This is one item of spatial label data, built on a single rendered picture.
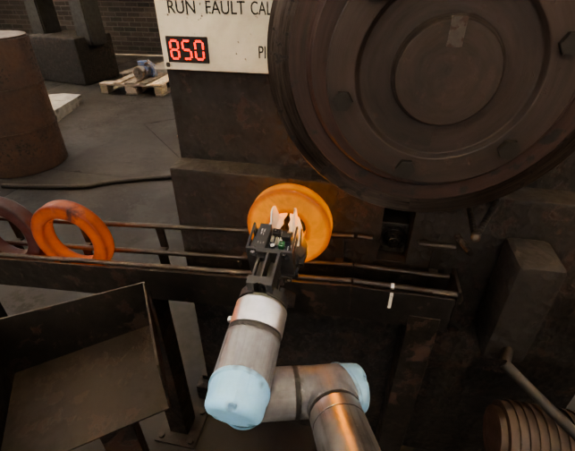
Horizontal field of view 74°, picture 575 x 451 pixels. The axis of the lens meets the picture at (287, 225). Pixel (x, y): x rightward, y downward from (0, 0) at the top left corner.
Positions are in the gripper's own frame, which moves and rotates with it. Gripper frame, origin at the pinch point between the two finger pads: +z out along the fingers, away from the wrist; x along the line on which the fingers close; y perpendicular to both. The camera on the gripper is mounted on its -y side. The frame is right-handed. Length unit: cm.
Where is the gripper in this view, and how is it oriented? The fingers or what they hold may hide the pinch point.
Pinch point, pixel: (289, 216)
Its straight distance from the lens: 70.2
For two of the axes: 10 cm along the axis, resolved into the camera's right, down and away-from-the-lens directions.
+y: -0.7, -6.7, -7.4
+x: -9.8, -1.0, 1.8
